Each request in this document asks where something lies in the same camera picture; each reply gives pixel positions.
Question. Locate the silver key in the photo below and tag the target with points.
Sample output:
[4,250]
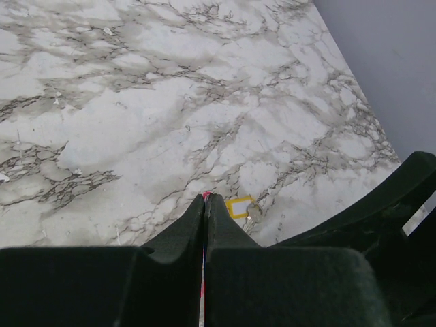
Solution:
[254,217]

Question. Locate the yellow key tag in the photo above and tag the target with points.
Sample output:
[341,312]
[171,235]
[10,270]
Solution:
[238,207]

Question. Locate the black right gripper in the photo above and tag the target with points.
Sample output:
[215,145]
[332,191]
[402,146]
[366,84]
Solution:
[404,264]

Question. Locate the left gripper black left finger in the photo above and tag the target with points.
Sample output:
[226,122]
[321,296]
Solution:
[155,284]

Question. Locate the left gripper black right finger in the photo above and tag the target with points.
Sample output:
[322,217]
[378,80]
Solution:
[250,285]

